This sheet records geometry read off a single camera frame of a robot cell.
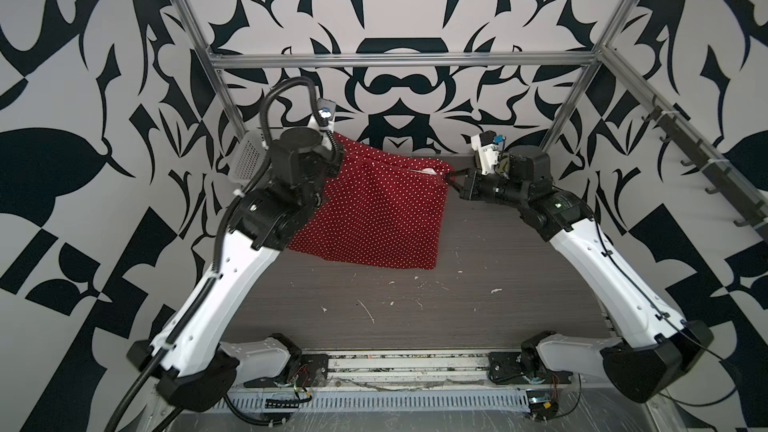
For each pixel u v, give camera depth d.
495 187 0.58
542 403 0.71
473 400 0.71
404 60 0.95
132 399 0.34
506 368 0.74
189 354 0.36
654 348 0.38
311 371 0.74
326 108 0.48
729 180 0.55
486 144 0.61
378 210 0.75
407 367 0.76
